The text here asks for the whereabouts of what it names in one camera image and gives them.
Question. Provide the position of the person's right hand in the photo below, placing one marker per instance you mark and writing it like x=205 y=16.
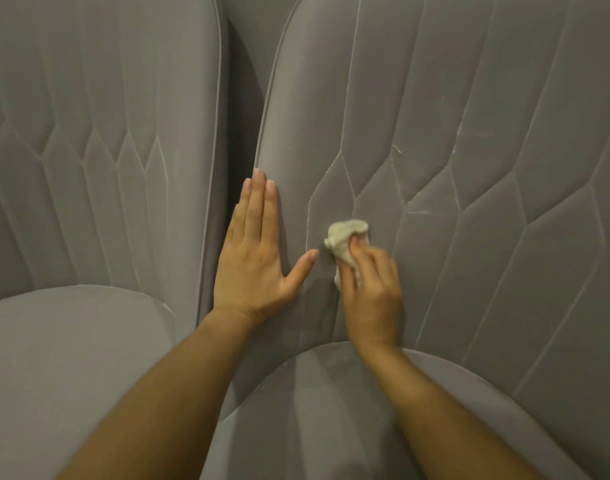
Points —
x=372 y=299

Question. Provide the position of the person's right forearm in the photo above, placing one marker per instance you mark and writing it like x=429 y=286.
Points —
x=434 y=419

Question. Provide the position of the person's left little finger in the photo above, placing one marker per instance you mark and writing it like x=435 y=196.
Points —
x=228 y=229

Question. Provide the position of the person's left thumb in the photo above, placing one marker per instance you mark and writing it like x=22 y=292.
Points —
x=301 y=269

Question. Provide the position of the person's right thumb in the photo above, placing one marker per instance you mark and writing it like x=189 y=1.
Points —
x=343 y=279

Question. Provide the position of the person's left middle finger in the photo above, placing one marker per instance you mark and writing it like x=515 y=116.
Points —
x=255 y=209

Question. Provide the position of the person's left forearm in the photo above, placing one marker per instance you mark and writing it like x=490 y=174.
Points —
x=150 y=404

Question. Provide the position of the beige cleaning cloth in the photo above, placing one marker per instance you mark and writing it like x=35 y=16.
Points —
x=346 y=237

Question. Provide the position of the person's left hand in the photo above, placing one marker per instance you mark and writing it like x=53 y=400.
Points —
x=249 y=267

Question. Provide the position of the grey quilted velvet chair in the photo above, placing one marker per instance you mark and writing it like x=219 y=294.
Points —
x=410 y=244
x=85 y=219

